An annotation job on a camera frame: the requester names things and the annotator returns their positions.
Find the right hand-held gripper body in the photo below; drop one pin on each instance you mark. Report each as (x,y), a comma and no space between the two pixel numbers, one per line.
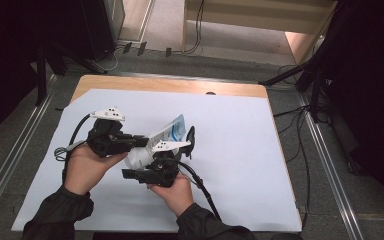
(161,171)

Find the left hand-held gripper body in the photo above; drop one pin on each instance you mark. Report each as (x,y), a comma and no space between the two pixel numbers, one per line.
(108,141)

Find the person's right hand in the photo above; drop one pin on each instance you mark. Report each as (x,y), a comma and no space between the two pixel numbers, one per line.
(176,198)

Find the person's left hand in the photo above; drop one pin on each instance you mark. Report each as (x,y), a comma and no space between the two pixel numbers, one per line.
(83,170)

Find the dark round table grommet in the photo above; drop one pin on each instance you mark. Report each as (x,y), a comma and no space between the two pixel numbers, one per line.
(210,93)

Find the white paper sheet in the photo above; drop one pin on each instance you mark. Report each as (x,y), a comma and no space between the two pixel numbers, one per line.
(246,166)

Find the black metal stand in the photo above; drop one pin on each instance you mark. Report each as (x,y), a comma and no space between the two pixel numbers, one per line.
(41,73)
(315,100)

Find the grey cabinet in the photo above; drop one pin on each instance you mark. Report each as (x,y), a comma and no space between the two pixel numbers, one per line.
(115,16)

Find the black curtain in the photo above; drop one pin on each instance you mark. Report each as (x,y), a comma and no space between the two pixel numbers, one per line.
(373,83)
(6,50)

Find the light wooden shelf unit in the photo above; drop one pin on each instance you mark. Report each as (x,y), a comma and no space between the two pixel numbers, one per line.
(246,13)

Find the aluminium floor rail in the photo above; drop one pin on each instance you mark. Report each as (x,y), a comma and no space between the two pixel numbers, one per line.
(333,180)
(0,180)

